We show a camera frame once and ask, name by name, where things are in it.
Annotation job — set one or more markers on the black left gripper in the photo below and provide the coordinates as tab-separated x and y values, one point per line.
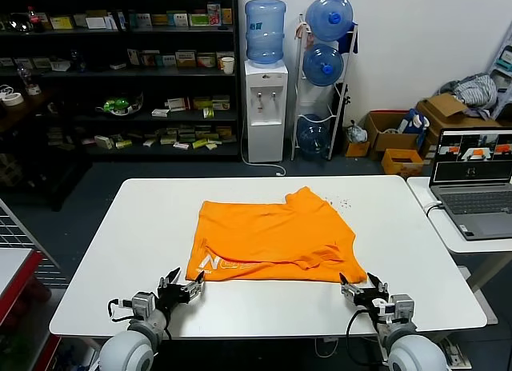
170	297

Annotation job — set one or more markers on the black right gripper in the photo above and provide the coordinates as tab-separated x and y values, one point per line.
372	305

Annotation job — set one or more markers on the orange t-shirt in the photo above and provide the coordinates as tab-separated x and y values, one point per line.
272	235

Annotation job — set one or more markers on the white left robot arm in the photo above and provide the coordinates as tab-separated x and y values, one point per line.
128	347

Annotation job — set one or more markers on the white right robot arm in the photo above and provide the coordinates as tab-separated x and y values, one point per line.
416	355

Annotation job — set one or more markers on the grey pile of clothes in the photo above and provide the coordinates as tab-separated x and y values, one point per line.
476	90

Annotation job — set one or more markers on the large white table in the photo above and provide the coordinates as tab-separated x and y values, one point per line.
140	227

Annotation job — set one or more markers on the small white side table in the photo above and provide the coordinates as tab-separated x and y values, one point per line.
440	235

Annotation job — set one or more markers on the white power strip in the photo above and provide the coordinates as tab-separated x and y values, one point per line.
456	353

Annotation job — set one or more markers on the orange cardboard box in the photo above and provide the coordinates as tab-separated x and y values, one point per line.
400	168

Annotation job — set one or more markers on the small orange box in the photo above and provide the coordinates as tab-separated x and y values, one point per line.
357	149

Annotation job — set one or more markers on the grey open laptop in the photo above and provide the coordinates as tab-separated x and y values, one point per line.
480	203

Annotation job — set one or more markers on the open brown cardboard box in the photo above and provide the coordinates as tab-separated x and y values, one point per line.
390	141

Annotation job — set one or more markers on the white plastic bag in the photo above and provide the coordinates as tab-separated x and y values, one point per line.
357	132

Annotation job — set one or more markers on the red and white cart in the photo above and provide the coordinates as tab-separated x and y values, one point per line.
24	275

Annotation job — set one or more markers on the white box with green edge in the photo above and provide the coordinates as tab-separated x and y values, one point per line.
103	142

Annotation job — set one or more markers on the white water dispenser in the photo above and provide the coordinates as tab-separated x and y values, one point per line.
264	139

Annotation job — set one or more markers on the blue and white bag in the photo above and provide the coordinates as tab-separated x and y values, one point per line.
414	124

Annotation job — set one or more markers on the flat white box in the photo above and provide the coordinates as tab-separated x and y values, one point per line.
161	113

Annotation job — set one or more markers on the white box with red stripe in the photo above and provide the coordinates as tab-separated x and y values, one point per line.
177	104

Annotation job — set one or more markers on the black shelving unit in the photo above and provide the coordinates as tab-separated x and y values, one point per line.
237	107

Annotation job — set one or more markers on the green and white bowl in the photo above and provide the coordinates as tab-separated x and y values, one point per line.
118	106

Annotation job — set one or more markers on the black stand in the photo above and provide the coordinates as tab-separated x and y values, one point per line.
343	98

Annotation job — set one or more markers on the cardboard box with flaps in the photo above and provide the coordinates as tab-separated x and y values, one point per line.
444	106

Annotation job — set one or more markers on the white paper cup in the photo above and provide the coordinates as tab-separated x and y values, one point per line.
227	65

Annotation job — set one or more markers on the brown white box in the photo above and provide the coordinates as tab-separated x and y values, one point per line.
186	60

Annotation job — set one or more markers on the dark blue bottle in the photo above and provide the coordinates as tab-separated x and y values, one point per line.
78	61

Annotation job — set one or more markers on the white tape roll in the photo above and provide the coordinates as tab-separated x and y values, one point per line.
13	99

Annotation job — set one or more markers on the clear plastic bottle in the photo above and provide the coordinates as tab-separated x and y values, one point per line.
24	76

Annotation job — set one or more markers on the upright blue water jug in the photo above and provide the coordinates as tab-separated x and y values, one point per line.
265	34

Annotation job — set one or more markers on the teal white box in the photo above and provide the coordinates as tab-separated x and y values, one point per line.
178	19

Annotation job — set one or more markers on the pink hanging cloth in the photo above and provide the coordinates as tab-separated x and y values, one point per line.
300	31

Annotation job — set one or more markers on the yellow orange box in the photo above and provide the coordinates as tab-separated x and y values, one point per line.
226	17

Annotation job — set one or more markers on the box with red print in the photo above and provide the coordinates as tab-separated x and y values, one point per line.
214	14

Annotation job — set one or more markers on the cola bottle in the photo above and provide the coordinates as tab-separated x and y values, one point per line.
33	21

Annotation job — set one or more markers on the clear glass bowl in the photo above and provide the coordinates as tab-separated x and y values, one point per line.
20	23

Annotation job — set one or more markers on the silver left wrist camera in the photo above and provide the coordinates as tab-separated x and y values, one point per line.
143	305

